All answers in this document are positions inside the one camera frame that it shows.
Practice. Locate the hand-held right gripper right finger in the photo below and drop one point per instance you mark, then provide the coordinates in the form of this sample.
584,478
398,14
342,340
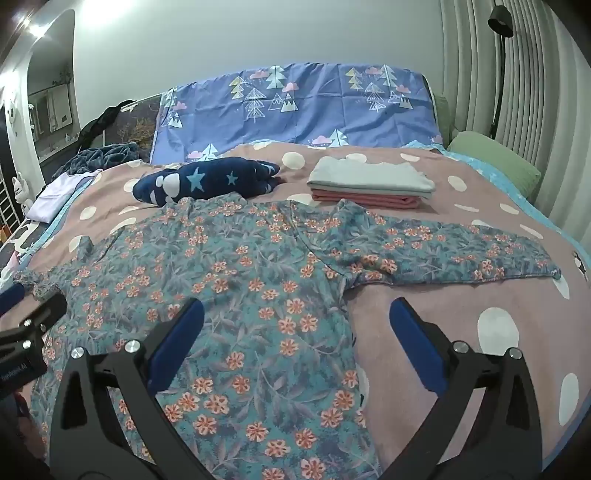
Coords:
415,341

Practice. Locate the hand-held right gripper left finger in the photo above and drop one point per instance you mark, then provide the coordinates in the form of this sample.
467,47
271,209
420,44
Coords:
178,341

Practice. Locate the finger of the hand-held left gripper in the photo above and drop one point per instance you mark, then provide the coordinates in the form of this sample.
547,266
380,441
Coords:
44,311
11,297

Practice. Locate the teal floral garment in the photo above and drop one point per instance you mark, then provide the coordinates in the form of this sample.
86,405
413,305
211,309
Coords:
258,286

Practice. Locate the folded pink and white clothes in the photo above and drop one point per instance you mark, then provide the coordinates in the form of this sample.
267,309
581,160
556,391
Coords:
369,177

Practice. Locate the dark animal print sheet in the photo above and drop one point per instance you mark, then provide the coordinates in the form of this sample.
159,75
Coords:
23,240

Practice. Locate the pink polka dot blanket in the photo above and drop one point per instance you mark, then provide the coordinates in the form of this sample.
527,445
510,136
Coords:
461,304

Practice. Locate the folded lavender cloth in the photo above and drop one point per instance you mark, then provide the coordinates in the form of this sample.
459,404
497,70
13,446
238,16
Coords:
55,196

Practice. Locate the white cat figurine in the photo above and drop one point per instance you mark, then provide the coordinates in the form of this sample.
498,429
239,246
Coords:
21,187

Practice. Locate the folded pink garment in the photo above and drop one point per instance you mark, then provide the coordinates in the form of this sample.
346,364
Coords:
369,199

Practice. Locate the navy star print blanket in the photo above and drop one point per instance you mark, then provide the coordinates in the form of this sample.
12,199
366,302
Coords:
207,177

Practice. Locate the dark blue fleece blanket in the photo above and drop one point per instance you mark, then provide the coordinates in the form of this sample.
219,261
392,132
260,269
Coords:
101,154

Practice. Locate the black garment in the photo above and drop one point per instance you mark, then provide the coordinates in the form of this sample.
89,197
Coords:
99,122

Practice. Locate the green pillow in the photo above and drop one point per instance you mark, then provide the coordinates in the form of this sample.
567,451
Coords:
498,161

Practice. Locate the dark tree print sheet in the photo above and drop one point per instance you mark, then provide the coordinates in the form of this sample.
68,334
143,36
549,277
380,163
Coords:
138,124

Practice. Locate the green cushion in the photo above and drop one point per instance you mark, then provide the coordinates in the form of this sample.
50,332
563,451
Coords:
444,115

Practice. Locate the blue tree print sheet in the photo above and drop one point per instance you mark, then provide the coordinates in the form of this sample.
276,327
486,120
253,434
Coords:
314,110

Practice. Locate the white curtain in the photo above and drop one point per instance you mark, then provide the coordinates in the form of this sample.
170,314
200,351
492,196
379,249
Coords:
545,92

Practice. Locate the black floor lamp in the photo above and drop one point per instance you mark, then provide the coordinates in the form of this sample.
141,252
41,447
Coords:
501,18

